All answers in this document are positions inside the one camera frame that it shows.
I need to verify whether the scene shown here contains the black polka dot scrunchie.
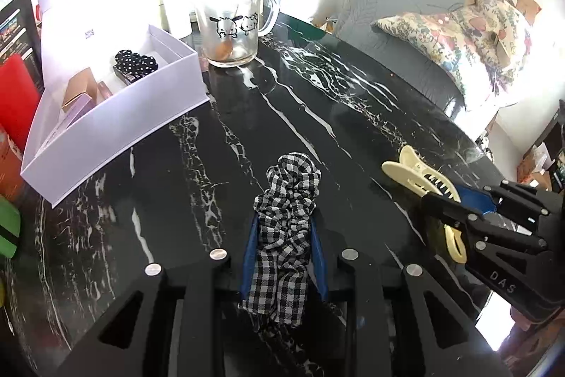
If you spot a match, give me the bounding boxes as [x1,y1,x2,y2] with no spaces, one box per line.
[114,49,160,78]

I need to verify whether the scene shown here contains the clear jar brown contents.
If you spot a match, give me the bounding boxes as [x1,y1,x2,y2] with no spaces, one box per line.
[0,123,25,201]

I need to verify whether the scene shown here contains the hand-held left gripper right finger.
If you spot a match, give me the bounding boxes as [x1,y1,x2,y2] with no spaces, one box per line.
[309,214,515,377]

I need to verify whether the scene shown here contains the brown cardboard box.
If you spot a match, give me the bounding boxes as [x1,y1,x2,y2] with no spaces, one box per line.
[516,0,543,24]

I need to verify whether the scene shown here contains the white cylindrical cup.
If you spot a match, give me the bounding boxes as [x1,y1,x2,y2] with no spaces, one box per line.
[161,0,197,40]

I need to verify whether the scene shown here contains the floral printed cushion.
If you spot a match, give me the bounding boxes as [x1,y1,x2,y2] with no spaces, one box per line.
[371,0,533,113]

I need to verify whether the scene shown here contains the jar with green lid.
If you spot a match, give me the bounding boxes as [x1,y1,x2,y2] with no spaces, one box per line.
[0,196,22,258]

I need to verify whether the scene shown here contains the black white gingham scrunchie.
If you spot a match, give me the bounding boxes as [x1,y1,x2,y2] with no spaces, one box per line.
[238,153,323,327]

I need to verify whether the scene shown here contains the white gift box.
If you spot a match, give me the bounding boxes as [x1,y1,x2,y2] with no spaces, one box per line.
[20,0,212,209]

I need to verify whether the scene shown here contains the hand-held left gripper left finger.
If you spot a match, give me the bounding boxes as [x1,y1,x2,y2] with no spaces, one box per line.
[55,213,262,377]

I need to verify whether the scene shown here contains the red canister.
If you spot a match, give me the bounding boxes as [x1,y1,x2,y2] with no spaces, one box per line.
[0,54,41,139]

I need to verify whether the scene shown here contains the purple cardboard box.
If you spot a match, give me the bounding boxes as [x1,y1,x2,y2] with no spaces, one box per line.
[42,80,116,152]

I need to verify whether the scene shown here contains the glass mug with cartoon print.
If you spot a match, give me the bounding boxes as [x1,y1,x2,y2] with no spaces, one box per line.
[194,0,281,67]

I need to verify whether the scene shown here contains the cream hair claw clip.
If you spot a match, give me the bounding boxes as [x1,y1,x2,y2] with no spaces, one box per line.
[382,145,469,265]

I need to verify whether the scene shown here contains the black printed pouch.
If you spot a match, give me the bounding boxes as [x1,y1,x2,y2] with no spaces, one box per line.
[0,0,45,90]

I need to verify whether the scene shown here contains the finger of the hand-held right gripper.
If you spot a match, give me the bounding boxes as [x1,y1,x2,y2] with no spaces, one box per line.
[419,192,549,255]
[454,179,565,228]

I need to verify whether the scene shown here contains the long black cardboard box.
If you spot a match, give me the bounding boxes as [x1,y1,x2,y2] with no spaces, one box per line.
[112,65,137,85]

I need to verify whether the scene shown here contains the gold cardboard box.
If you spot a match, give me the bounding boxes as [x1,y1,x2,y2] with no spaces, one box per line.
[61,68,100,115]

